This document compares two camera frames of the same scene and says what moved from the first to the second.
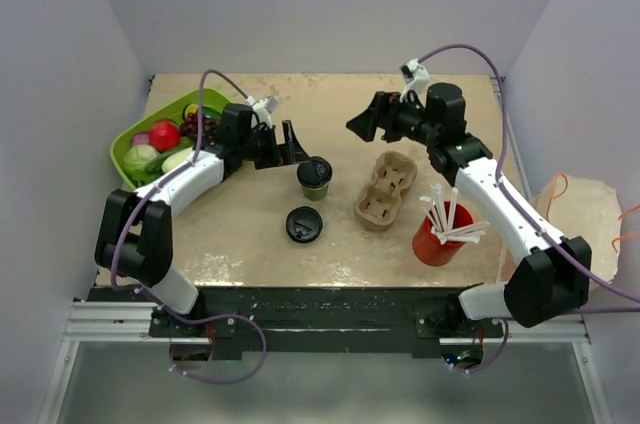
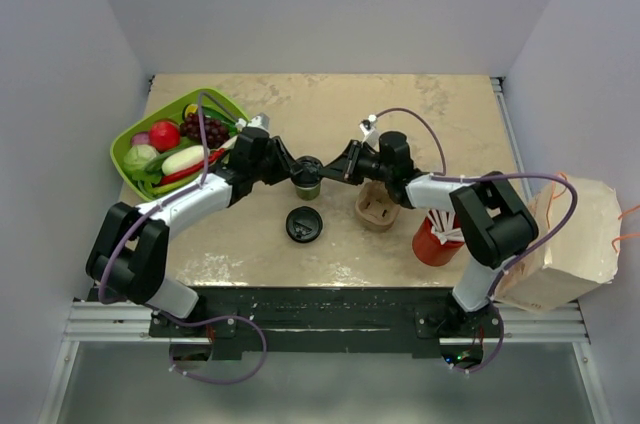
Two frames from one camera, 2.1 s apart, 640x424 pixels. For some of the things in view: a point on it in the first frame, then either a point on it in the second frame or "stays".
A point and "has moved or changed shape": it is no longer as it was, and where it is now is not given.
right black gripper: x=366 y=124 to x=345 y=166
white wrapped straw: x=470 y=233 stays
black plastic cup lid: x=314 y=173 stays
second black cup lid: x=303 y=224 stays
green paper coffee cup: x=315 y=194 has moved or changed shape
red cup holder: x=426 y=243 stays
